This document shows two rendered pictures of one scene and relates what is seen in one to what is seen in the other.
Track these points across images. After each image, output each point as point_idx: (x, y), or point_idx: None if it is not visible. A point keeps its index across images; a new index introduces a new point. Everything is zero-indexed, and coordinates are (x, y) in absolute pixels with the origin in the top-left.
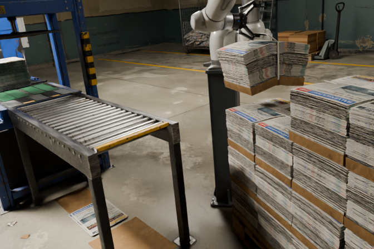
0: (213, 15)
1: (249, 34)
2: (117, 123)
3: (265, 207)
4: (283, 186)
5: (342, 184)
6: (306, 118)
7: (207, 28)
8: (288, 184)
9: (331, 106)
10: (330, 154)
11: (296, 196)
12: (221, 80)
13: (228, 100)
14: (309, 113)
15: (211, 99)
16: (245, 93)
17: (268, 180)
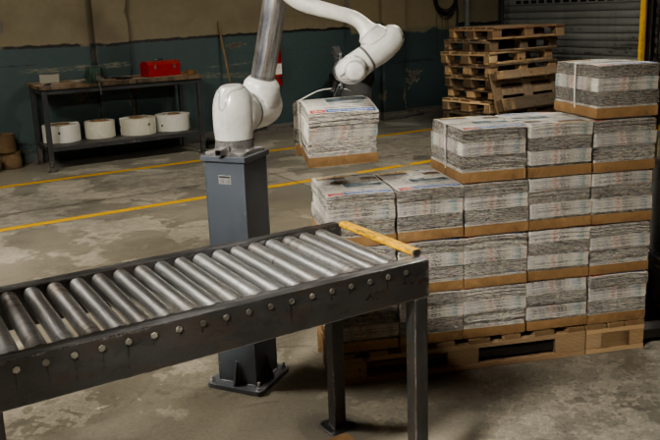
0: (383, 60)
1: (275, 95)
2: (296, 250)
3: None
4: (451, 242)
5: (523, 194)
6: (482, 152)
7: (363, 79)
8: (459, 235)
9: (511, 132)
10: (514, 173)
11: (471, 241)
12: (254, 171)
13: (261, 201)
14: (487, 145)
15: (247, 205)
16: (362, 162)
17: (426, 249)
